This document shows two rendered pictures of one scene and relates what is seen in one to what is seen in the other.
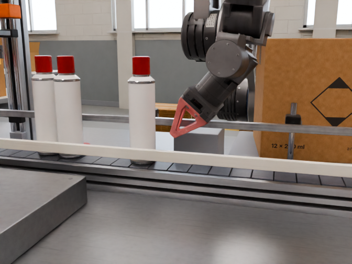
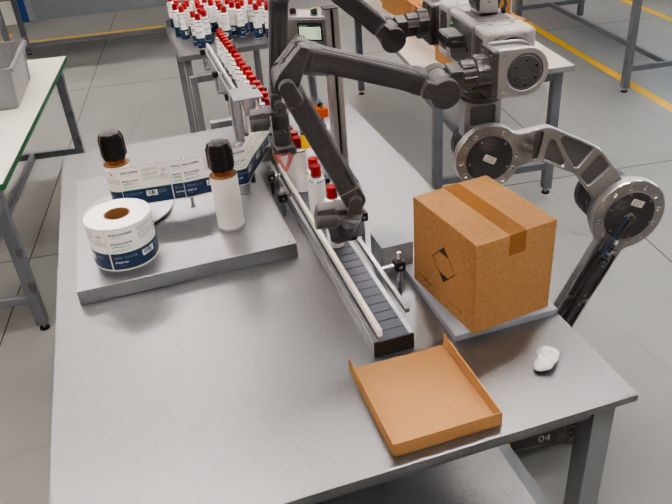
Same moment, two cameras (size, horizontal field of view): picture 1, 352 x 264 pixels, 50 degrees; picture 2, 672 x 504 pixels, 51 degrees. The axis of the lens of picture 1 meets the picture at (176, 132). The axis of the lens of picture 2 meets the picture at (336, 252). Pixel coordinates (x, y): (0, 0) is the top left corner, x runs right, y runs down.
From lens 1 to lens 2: 1.80 m
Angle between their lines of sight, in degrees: 58
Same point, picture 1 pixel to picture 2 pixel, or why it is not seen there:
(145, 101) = not seen: hidden behind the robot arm
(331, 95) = (441, 257)
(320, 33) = not seen: outside the picture
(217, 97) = (340, 231)
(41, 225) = (255, 260)
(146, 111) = not seen: hidden behind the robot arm
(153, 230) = (288, 286)
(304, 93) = (429, 246)
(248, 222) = (322, 306)
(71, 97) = (313, 191)
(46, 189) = (271, 243)
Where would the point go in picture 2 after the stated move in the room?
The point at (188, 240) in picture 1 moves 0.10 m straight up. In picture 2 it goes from (288, 297) to (285, 269)
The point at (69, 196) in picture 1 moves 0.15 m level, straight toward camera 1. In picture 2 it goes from (278, 250) to (244, 273)
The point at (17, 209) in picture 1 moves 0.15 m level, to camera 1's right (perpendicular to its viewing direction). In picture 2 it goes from (247, 249) to (270, 270)
